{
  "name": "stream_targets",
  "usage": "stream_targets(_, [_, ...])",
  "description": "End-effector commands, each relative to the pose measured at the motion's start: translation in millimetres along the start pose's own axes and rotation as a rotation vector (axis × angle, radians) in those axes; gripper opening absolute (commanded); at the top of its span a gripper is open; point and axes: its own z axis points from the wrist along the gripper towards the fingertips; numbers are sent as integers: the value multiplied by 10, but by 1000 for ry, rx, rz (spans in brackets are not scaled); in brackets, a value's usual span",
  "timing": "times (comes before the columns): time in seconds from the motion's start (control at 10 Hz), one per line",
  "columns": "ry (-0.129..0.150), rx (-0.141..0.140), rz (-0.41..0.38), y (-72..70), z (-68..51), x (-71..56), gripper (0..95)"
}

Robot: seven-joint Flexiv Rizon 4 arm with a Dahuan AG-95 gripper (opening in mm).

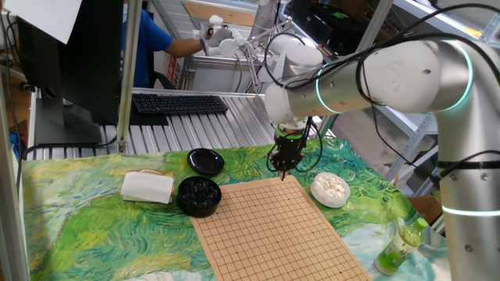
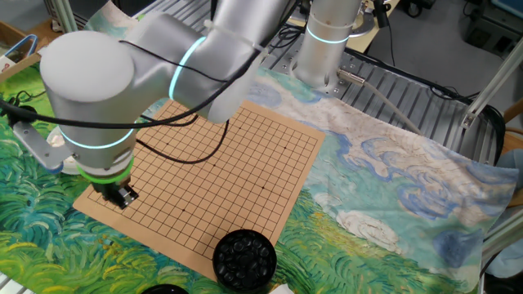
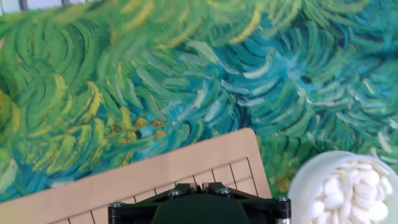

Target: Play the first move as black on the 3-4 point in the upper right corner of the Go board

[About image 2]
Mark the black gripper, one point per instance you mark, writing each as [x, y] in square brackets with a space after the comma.
[108, 190]

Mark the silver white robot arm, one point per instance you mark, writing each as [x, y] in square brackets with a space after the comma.
[90, 81]

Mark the tan go board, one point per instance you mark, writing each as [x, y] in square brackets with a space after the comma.
[224, 183]

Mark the black bowl lid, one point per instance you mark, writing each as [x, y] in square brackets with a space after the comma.
[163, 290]

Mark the black bowl of black stones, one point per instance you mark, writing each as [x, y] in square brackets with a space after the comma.
[244, 261]

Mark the cardboard box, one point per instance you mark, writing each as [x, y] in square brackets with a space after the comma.
[18, 65]

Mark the blue rimmed bag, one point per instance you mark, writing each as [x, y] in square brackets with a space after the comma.
[20, 45]

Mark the painted landscape tablecloth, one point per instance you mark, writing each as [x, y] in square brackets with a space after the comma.
[367, 196]

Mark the light blue cloth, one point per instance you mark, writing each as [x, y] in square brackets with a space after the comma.
[508, 245]

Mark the wooden chair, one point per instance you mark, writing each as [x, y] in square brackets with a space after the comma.
[514, 139]

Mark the grey equipment cabinet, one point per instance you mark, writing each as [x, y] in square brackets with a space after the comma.
[494, 28]

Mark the silver camera bracket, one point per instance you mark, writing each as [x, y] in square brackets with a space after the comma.
[37, 147]

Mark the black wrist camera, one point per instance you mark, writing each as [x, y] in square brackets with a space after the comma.
[20, 115]

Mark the aluminium frame post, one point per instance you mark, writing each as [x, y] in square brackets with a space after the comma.
[490, 85]
[67, 16]

